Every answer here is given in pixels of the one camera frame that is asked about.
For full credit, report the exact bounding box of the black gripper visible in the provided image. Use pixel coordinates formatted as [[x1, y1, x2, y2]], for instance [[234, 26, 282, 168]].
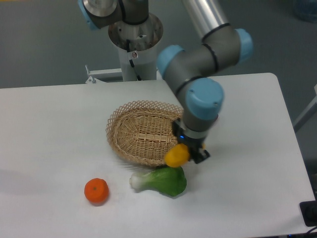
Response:
[[172, 119, 210, 164]]

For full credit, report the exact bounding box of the yellow mango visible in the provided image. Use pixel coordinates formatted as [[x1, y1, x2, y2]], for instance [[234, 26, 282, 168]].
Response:
[[164, 144, 190, 168]]

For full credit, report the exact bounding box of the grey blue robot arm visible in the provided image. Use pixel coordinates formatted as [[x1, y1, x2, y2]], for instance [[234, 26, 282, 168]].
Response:
[[78, 0, 253, 167]]

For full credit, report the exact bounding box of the woven wicker basket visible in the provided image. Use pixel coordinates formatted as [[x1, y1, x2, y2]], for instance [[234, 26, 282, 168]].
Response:
[[106, 100, 183, 167]]

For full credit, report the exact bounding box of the green bok choy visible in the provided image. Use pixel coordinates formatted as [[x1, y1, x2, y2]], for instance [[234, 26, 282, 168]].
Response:
[[129, 167, 187, 197]]

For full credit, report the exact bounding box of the orange tangerine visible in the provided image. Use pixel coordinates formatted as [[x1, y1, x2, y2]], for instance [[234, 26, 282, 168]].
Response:
[[84, 178, 109, 204]]

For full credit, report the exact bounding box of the black device at table edge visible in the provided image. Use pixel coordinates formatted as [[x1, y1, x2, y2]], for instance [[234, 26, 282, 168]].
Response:
[[299, 200, 317, 227]]

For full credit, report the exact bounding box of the white table leg frame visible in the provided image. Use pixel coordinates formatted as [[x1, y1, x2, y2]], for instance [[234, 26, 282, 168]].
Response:
[[293, 85, 317, 133]]

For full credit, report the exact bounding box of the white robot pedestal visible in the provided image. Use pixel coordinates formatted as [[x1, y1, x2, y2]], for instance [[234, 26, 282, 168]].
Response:
[[108, 13, 163, 82]]

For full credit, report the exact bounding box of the black cable on pedestal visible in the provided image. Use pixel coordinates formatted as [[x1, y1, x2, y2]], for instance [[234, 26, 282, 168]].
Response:
[[125, 39, 142, 81]]

